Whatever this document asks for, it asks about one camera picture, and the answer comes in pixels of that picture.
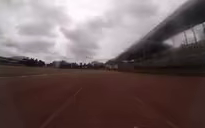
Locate grass field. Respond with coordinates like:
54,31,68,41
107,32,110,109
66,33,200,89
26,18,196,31
0,64,108,80

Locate grandstand with slanted roof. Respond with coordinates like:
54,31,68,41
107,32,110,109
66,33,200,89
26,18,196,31
105,0,205,73

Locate red running track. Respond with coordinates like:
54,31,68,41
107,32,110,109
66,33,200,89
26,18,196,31
0,70,205,128

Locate distant row of trees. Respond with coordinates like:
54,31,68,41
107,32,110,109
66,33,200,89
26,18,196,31
0,54,106,70

